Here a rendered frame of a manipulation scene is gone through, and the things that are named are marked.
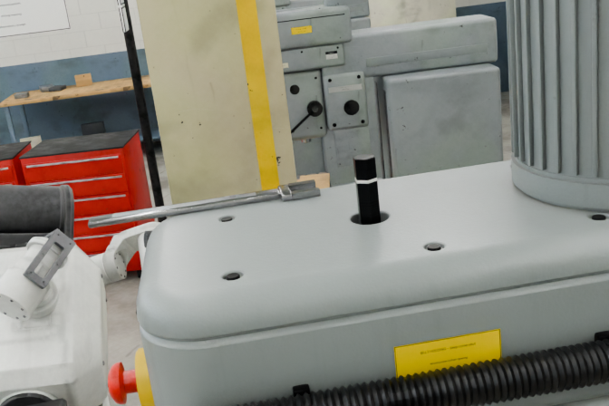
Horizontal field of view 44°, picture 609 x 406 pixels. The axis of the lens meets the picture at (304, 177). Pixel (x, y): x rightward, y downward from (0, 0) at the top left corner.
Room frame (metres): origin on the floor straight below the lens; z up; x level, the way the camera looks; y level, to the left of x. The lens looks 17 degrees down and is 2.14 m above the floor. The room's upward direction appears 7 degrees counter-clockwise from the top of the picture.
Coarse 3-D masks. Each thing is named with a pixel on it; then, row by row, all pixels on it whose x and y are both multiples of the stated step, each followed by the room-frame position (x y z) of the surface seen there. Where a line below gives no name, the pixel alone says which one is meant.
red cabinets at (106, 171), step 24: (24, 144) 5.46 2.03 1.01; (48, 144) 5.36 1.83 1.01; (72, 144) 5.26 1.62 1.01; (96, 144) 5.17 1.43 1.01; (120, 144) 5.07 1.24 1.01; (0, 168) 5.06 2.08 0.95; (24, 168) 5.03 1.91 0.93; (48, 168) 5.03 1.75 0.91; (72, 168) 5.02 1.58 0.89; (96, 168) 5.01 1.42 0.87; (120, 168) 5.01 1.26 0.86; (144, 168) 5.49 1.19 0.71; (96, 192) 5.02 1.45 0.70; (120, 192) 5.02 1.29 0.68; (144, 192) 5.36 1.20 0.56; (96, 216) 5.02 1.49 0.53; (96, 240) 5.02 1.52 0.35
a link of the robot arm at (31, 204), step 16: (0, 192) 1.23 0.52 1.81; (16, 192) 1.24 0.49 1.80; (32, 192) 1.25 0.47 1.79; (48, 192) 1.26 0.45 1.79; (0, 208) 1.21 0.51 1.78; (16, 208) 1.22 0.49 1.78; (32, 208) 1.23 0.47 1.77; (48, 208) 1.24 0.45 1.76; (0, 224) 1.21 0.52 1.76; (16, 224) 1.22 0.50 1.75; (32, 224) 1.23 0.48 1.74; (48, 224) 1.24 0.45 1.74
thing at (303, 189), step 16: (256, 192) 0.77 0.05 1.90; (272, 192) 0.76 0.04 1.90; (288, 192) 0.75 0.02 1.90; (304, 192) 0.75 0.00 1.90; (144, 208) 0.76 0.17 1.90; (160, 208) 0.75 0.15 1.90; (176, 208) 0.75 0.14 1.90; (192, 208) 0.75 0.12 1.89; (208, 208) 0.75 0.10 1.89; (96, 224) 0.73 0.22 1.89; (112, 224) 0.74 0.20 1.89
